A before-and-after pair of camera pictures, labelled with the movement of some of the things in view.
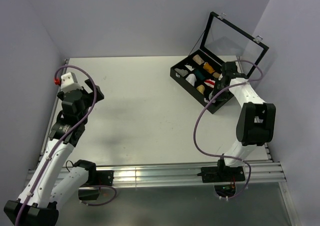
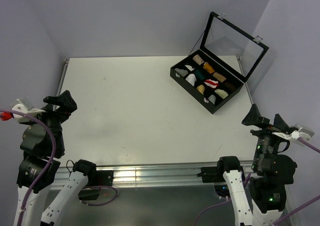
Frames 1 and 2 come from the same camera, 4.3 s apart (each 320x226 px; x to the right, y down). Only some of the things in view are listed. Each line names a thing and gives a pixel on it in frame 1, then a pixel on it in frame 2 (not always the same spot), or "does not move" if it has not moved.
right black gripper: x=222 y=97 to x=254 y=116
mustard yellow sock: x=201 y=88 does not move
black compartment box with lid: x=223 y=41 does not move
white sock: x=191 y=78 does not move
